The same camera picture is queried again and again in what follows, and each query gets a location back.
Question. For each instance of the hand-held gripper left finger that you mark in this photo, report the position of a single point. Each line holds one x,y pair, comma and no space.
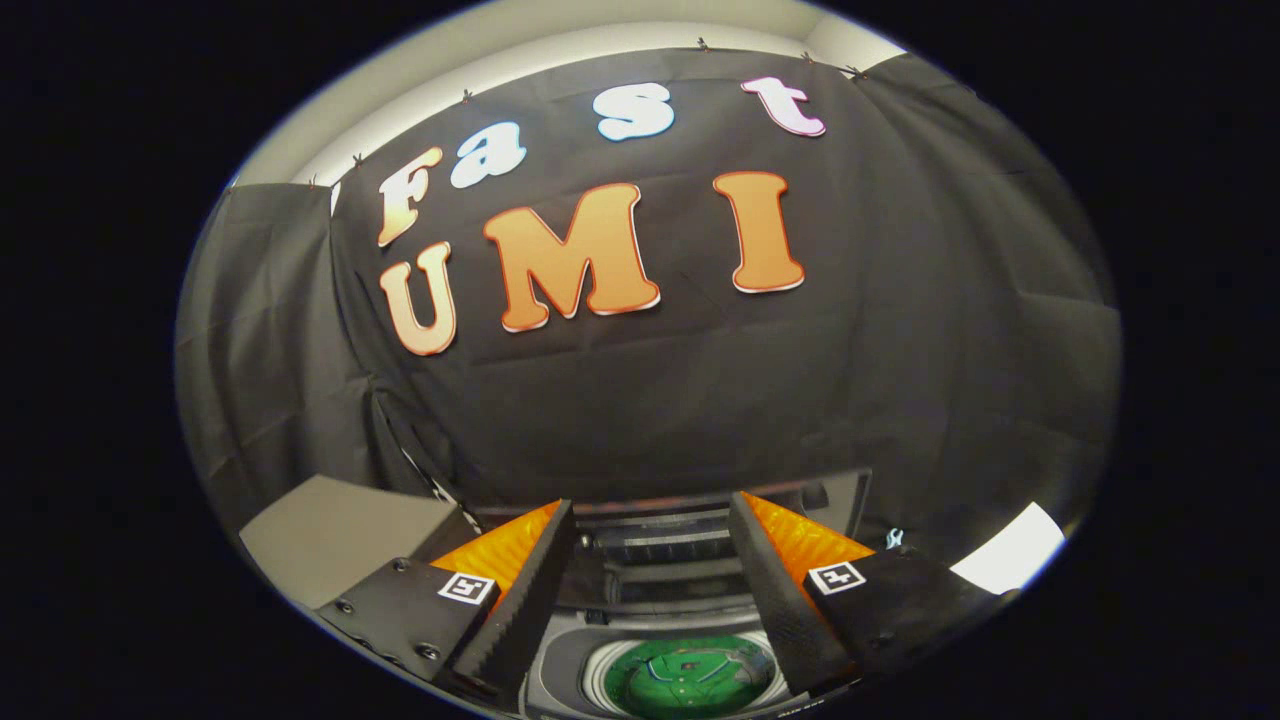
525,600

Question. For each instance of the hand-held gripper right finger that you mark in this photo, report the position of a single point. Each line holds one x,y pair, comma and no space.
775,600

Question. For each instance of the green polo shirt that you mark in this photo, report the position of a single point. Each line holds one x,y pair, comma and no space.
690,680

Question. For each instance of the small pale blue hook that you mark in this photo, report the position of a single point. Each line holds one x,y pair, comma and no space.
894,539

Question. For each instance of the black backdrop cloth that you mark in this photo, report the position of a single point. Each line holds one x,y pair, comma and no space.
800,380

